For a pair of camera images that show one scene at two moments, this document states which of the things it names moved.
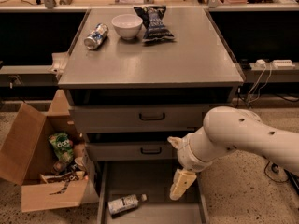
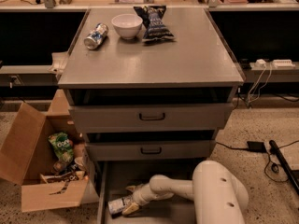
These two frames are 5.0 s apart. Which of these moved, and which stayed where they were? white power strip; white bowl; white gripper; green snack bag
Moved: white gripper
Stayed: white bowl; green snack bag; white power strip
